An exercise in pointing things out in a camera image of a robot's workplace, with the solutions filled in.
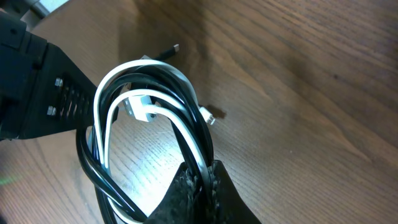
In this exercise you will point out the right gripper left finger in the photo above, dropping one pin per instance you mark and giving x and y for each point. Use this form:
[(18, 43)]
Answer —
[(182, 203)]

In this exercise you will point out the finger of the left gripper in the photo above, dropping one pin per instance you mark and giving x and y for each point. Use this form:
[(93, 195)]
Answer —
[(61, 100)]

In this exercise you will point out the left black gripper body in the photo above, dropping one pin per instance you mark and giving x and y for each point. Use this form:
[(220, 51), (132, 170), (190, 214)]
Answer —
[(22, 56)]

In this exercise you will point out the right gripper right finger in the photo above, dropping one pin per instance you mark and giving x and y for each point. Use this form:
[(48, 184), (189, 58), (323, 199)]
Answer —
[(226, 207)]

